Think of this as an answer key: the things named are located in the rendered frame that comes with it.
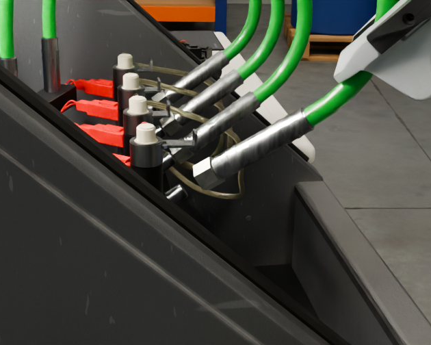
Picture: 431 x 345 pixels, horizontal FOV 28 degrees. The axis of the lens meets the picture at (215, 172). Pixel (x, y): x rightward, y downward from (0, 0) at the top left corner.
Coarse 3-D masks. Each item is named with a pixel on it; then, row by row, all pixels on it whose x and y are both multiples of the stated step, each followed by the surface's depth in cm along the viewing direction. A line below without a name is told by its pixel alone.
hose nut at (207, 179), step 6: (204, 162) 63; (210, 162) 63; (198, 168) 63; (204, 168) 63; (210, 168) 62; (198, 174) 63; (204, 174) 63; (210, 174) 63; (198, 180) 63; (204, 180) 63; (210, 180) 63; (216, 180) 63; (222, 180) 63; (204, 186) 63; (210, 186) 63
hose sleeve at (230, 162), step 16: (272, 128) 61; (288, 128) 60; (304, 128) 60; (240, 144) 62; (256, 144) 61; (272, 144) 61; (224, 160) 62; (240, 160) 62; (256, 160) 62; (224, 176) 63
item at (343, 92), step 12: (384, 0) 56; (396, 0) 56; (384, 12) 56; (360, 72) 58; (348, 84) 58; (360, 84) 58; (324, 96) 60; (336, 96) 59; (348, 96) 59; (312, 108) 60; (324, 108) 59; (336, 108) 59; (312, 120) 60
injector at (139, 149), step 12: (132, 144) 71; (144, 144) 71; (156, 144) 71; (132, 156) 72; (144, 156) 71; (156, 156) 72; (132, 168) 72; (144, 168) 72; (156, 168) 72; (156, 180) 72; (168, 192) 74; (180, 192) 74
